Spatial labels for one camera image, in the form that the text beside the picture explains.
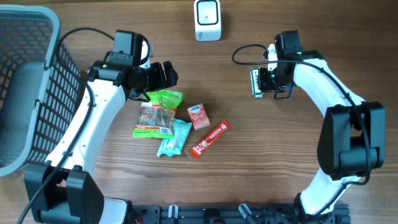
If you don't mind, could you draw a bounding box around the green white carton box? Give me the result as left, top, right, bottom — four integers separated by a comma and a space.
250, 68, 263, 99

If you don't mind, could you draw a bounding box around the red Nescafe stick sachet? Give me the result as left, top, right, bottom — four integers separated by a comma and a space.
190, 119, 231, 159

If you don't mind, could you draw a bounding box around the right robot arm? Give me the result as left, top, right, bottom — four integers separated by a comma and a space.
257, 30, 386, 223

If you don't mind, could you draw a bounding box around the mint green pack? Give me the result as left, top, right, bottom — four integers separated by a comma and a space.
157, 119, 192, 157

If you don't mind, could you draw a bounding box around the white barcode scanner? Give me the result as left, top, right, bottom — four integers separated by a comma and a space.
193, 0, 222, 42

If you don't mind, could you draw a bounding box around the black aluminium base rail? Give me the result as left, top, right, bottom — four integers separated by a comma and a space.
127, 203, 351, 224

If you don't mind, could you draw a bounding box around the dark grey plastic basket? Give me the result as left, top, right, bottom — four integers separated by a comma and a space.
1, 4, 82, 176

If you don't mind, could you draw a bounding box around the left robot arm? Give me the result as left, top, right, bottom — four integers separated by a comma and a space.
24, 30, 178, 223

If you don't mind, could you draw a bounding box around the left black cable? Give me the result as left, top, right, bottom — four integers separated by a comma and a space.
17, 27, 116, 224

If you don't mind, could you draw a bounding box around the green snack bag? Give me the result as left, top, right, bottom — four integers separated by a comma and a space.
132, 90, 183, 139

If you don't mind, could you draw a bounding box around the red tissue pack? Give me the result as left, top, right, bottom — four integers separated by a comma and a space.
187, 104, 210, 130

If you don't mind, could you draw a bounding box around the right black cable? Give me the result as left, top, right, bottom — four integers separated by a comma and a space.
231, 44, 373, 218

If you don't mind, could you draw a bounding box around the black cable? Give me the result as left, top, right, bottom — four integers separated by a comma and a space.
17, 27, 116, 224
231, 44, 373, 218

